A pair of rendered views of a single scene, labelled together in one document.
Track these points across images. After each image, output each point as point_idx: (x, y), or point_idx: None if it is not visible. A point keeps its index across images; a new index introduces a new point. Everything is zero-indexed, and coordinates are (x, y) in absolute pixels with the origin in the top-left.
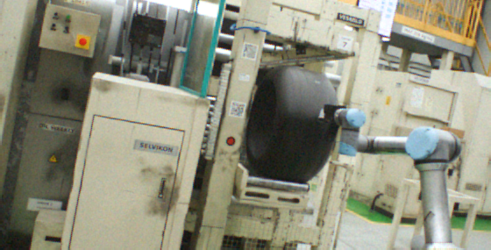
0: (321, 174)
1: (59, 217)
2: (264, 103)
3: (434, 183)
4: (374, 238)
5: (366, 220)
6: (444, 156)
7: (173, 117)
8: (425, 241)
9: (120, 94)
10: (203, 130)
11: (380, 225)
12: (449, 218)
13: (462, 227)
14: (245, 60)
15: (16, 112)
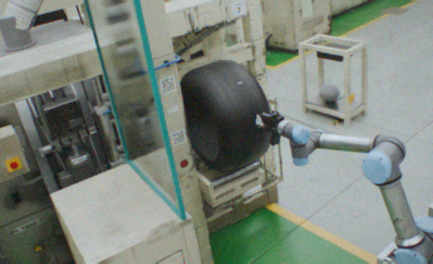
0: None
1: None
2: (186, 94)
3: (395, 197)
4: (284, 88)
5: (268, 68)
6: (398, 173)
7: (168, 247)
8: (397, 236)
9: (117, 261)
10: (195, 238)
11: (283, 68)
12: (412, 215)
13: (343, 31)
14: (167, 95)
15: None
